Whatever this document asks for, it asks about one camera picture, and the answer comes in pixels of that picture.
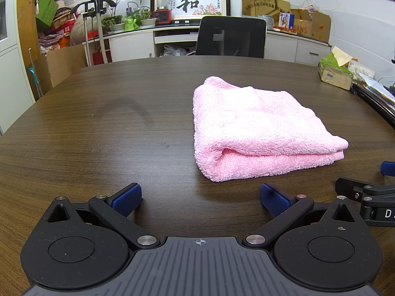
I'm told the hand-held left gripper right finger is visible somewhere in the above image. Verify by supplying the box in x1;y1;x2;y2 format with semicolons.
241;183;360;250

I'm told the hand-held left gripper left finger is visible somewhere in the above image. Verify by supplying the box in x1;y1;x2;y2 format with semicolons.
46;183;160;251

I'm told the pink towel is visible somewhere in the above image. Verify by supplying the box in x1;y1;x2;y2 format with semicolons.
193;76;349;183

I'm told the white paper stack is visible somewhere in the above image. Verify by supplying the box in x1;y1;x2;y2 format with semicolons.
348;62;395;103

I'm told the green tissue box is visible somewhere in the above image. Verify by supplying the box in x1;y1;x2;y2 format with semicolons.
318;46;354;91

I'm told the red paper bag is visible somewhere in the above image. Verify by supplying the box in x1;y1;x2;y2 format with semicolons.
92;51;112;66

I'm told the large brown cardboard box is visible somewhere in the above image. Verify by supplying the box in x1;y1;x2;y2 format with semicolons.
40;44;88;88

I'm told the white sideboard cabinet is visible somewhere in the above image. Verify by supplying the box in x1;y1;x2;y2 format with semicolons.
103;25;333;66

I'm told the clear plastic bag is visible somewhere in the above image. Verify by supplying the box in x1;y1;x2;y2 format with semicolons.
163;44;187;57

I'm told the open brown cardboard box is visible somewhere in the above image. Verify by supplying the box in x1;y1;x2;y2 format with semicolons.
290;9;332;43

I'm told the black office chair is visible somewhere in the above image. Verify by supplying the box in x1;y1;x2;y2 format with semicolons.
195;16;267;59

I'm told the tall white cabinet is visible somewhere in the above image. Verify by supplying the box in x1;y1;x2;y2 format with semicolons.
0;0;36;134

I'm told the small potted plant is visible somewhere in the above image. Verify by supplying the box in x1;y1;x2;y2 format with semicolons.
102;15;125;33
126;1;158;28

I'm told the small printed picture box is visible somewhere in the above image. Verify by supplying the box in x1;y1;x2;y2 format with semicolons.
279;12;293;30

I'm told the white plastic bag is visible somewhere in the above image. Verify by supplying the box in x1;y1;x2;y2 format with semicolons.
297;0;321;13

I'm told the pile of folded fabrics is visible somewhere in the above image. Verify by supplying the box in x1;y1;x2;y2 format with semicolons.
37;0;81;53

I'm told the silver metal stand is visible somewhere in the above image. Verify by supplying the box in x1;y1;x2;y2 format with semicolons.
75;0;118;66

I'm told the red base blender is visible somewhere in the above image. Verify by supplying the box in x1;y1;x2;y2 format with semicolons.
153;0;172;25

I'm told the golden engraved plaque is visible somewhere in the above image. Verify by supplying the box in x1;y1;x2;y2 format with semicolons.
241;0;291;18

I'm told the framed calligraphy flower picture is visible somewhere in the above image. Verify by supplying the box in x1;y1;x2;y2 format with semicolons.
151;0;231;23

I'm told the green cardboard box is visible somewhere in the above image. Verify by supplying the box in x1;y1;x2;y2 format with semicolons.
35;0;59;30

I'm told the teal handled broom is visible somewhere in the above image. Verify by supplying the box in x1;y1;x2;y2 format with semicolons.
26;47;44;98

